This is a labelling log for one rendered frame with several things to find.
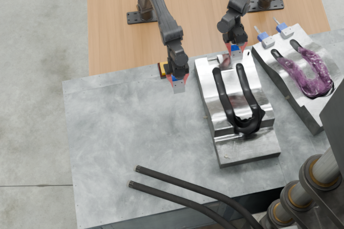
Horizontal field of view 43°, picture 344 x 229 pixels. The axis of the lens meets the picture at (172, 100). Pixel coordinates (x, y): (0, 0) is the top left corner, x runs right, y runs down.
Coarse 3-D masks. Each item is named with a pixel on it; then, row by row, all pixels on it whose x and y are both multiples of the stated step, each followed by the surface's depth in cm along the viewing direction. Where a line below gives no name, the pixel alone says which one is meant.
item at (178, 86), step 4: (172, 76) 192; (172, 80) 192; (176, 80) 191; (180, 80) 189; (176, 84) 189; (180, 84) 189; (184, 84) 189; (176, 88) 188; (180, 88) 189; (184, 88) 190; (176, 92) 191; (180, 92) 192
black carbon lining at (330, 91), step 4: (292, 40) 210; (296, 40) 209; (292, 44) 209; (296, 44) 209; (296, 48) 208; (272, 52) 207; (276, 52) 207; (276, 56) 206; (280, 56) 206; (276, 60) 204; (332, 84) 197; (332, 88) 196; (328, 92) 196; (332, 92) 195; (308, 96) 195; (320, 96) 195; (324, 96) 195
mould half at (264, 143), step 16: (224, 64) 200; (208, 80) 198; (224, 80) 197; (256, 80) 197; (208, 96) 195; (240, 96) 193; (256, 96) 192; (208, 112) 190; (224, 112) 186; (240, 112) 185; (272, 112) 185; (224, 128) 183; (272, 128) 189; (224, 144) 187; (240, 144) 187; (256, 144) 187; (272, 144) 187; (224, 160) 184; (240, 160) 184; (256, 160) 188
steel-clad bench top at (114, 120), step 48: (240, 48) 215; (336, 48) 213; (96, 96) 205; (144, 96) 205; (192, 96) 204; (96, 144) 195; (144, 144) 194; (192, 144) 194; (288, 144) 193; (96, 192) 186; (192, 192) 185; (240, 192) 184
